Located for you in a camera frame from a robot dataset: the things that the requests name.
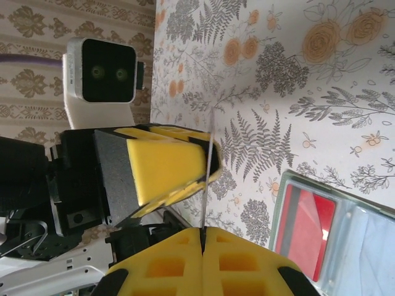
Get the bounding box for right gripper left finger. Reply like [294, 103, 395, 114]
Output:
[102, 226, 205, 296]

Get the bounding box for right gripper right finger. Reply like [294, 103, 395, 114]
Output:
[202, 226, 319, 296]

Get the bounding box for thin credit card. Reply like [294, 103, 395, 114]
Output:
[200, 107, 216, 255]

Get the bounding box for red credit card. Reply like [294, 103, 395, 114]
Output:
[273, 183, 337, 283]

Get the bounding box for mint green card holder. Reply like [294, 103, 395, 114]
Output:
[267, 168, 395, 296]

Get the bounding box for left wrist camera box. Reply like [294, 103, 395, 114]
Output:
[62, 36, 146, 130]

